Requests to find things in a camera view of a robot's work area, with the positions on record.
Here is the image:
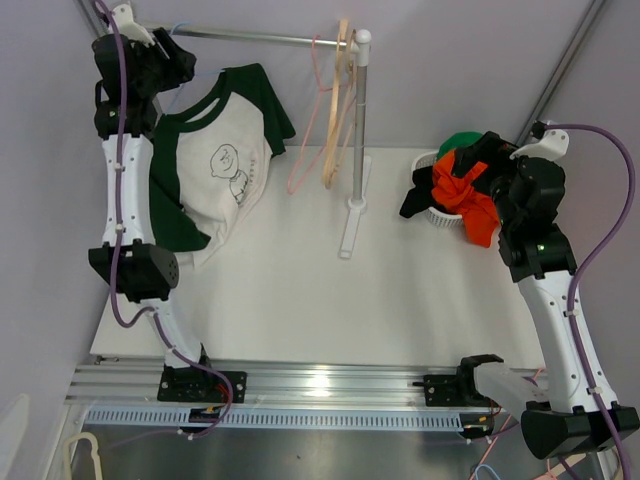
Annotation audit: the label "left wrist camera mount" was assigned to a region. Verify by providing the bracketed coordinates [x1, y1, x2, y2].
[108, 2, 155, 47]

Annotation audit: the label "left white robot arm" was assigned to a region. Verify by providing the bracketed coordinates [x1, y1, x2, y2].
[88, 28, 216, 401]

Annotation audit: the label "blue hanger on floor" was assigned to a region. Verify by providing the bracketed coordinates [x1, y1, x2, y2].
[469, 463, 501, 480]

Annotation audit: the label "silver clothes rack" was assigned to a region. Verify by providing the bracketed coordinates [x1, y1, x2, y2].
[175, 21, 372, 260]

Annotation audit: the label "beige plastic hanger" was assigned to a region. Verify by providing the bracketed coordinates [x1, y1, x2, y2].
[324, 19, 366, 190]
[322, 19, 359, 190]

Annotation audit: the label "black mounting plate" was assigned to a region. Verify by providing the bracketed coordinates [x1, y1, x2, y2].
[157, 368, 229, 403]
[412, 373, 485, 407]

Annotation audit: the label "purple cable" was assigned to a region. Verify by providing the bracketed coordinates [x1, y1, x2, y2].
[542, 123, 640, 480]
[92, 0, 236, 441]

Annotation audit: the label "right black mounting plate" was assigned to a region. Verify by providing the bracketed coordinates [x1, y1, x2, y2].
[412, 373, 485, 407]

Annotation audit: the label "blue wire hanger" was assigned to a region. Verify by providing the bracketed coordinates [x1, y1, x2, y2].
[166, 21, 221, 114]

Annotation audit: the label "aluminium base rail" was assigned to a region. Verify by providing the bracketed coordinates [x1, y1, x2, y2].
[64, 357, 455, 410]

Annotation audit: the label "white plastic basket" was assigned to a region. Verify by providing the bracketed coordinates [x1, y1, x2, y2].
[410, 149, 463, 228]

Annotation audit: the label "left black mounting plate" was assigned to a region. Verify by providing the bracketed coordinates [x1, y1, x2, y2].
[157, 368, 229, 403]

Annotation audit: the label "dark green t shirt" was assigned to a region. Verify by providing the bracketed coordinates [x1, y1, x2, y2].
[149, 63, 296, 266]

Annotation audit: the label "orange t shirt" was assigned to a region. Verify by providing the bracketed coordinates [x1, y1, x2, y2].
[431, 149, 499, 248]

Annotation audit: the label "pink wire hanger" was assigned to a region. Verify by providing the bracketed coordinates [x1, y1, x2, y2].
[286, 35, 332, 196]

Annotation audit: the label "black t shirt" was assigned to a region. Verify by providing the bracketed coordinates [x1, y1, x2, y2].
[399, 166, 437, 219]

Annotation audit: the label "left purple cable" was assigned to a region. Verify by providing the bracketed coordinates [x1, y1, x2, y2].
[92, 0, 236, 441]

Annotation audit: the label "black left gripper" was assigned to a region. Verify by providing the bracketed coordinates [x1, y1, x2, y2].
[130, 29, 196, 100]

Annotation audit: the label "white slotted cable duct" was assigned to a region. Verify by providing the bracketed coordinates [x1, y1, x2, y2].
[84, 406, 463, 432]

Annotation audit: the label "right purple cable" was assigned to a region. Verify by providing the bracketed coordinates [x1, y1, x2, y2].
[542, 123, 640, 480]

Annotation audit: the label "beige hanger on floor left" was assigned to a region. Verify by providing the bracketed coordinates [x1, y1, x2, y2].
[60, 432, 105, 480]

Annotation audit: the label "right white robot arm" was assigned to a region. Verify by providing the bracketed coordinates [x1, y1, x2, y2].
[452, 132, 639, 459]

